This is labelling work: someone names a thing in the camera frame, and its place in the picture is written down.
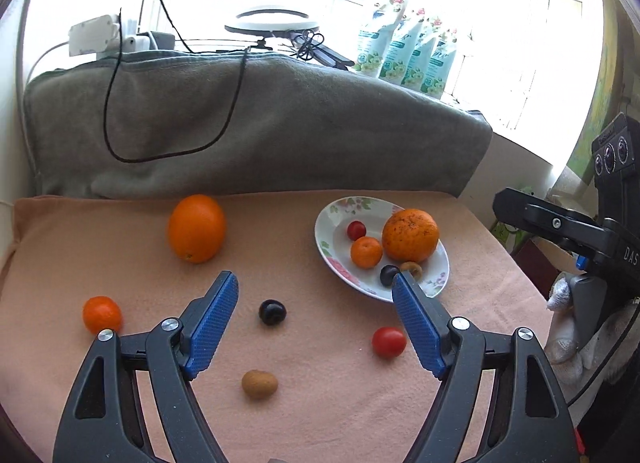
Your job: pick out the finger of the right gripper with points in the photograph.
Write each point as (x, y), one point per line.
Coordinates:
(570, 230)

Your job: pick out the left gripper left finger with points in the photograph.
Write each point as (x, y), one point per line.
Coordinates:
(103, 420)

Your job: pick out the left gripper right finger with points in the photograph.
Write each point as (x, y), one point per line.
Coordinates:
(527, 418)

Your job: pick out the small mandarin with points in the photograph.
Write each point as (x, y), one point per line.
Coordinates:
(102, 313)
(366, 253)

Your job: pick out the speckled large orange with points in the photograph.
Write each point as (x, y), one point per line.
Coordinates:
(410, 235)

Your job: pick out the brown longan fruit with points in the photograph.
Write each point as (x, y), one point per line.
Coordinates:
(259, 385)
(415, 269)

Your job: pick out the large red cherry tomato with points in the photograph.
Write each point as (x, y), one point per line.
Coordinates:
(388, 342)

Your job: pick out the dark plum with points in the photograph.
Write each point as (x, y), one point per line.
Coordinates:
(387, 275)
(272, 312)

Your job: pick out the small red cherry tomato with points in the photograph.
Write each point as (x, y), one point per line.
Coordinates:
(356, 230)

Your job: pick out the smooth large orange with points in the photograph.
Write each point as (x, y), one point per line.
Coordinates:
(196, 229)

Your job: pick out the right white gloved hand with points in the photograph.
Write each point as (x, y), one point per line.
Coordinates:
(574, 365)

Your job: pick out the green printed carton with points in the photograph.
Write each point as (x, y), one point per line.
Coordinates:
(510, 237)

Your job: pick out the brown cardboard box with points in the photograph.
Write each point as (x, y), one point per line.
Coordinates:
(542, 262)

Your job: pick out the floral white plate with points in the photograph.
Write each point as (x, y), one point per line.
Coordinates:
(334, 246)

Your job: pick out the grey blanket backrest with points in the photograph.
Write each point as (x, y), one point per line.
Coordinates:
(162, 124)

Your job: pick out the black power adapter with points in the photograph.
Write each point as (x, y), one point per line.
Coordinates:
(161, 40)

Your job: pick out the white power strip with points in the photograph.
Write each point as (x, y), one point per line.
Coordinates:
(106, 34)

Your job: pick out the ring light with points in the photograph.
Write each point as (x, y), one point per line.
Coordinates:
(296, 27)

